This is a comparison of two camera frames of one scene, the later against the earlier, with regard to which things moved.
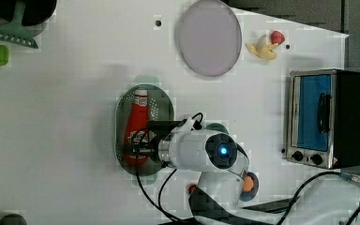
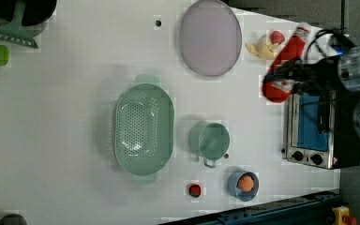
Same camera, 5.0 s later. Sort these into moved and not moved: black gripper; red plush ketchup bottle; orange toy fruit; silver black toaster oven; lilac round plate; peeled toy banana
Moved: black gripper; red plush ketchup bottle
Not moved: lilac round plate; silver black toaster oven; orange toy fruit; peeled toy banana
